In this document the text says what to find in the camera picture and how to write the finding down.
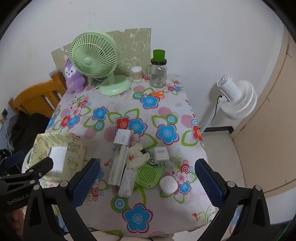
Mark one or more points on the large white charger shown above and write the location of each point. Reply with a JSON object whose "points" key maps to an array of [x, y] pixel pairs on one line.
{"points": [[122, 138]]}

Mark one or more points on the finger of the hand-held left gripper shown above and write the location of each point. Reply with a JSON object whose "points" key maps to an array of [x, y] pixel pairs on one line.
{"points": [[42, 165], [16, 160]]}

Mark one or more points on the white cube box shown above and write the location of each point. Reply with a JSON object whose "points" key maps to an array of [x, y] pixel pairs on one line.
{"points": [[59, 160]]}

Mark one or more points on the green perforated panda case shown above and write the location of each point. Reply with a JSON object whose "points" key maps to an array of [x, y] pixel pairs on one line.
{"points": [[148, 176]]}

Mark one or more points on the white patterned round object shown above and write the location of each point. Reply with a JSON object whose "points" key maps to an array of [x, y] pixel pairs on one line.
{"points": [[30, 160]]}

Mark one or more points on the floral printed tablecloth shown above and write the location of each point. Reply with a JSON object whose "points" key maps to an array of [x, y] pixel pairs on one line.
{"points": [[175, 111]]}

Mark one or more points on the dark clothing pile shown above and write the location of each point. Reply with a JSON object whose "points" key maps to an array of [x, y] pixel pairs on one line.
{"points": [[30, 129]]}

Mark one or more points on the long white box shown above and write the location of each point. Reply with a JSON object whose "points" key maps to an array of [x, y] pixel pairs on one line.
{"points": [[118, 166]]}

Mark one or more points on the white round dome object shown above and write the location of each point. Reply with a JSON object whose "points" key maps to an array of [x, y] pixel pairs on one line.
{"points": [[168, 184]]}

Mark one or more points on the white standing fan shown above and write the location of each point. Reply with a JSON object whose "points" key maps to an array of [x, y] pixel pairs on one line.
{"points": [[240, 97]]}

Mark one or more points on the beige cabinet door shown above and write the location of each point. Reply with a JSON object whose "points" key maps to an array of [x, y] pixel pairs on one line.
{"points": [[266, 115]]}

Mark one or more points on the green cartoon patterned board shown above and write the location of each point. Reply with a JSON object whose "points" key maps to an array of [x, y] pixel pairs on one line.
{"points": [[136, 46]]}

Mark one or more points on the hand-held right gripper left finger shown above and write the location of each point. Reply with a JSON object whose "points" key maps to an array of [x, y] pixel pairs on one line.
{"points": [[89, 178]]}

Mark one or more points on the purple plush toy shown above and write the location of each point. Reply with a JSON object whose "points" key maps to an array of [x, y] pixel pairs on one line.
{"points": [[74, 81]]}

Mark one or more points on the green desk fan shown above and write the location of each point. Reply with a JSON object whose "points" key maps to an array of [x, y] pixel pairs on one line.
{"points": [[90, 61]]}

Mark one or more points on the clear cotton swab jar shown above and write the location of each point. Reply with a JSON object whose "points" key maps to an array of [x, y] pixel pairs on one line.
{"points": [[136, 74]]}

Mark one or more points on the cream bear-shaped compact mirror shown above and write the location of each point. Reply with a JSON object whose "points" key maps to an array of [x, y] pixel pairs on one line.
{"points": [[136, 160]]}

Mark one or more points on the wooden chair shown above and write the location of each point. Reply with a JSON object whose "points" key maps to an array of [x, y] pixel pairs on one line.
{"points": [[34, 97]]}

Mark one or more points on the yellow printed fabric storage box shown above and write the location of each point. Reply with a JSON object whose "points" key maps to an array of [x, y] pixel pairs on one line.
{"points": [[71, 153]]}

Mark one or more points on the small black clip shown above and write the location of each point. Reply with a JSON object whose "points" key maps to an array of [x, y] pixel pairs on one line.
{"points": [[143, 151]]}

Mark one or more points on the wall socket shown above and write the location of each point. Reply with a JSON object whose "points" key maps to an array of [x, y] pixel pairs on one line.
{"points": [[4, 113]]}

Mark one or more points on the small white plug charger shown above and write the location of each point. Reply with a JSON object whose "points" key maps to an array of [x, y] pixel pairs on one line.
{"points": [[160, 155]]}

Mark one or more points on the glass jar with green lid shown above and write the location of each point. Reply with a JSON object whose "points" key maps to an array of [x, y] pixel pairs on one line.
{"points": [[158, 74]]}

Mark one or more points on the small patterned white box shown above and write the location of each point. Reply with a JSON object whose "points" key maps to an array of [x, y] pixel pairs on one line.
{"points": [[127, 183]]}

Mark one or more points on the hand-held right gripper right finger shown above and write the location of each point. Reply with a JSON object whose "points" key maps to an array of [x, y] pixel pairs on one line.
{"points": [[208, 183]]}

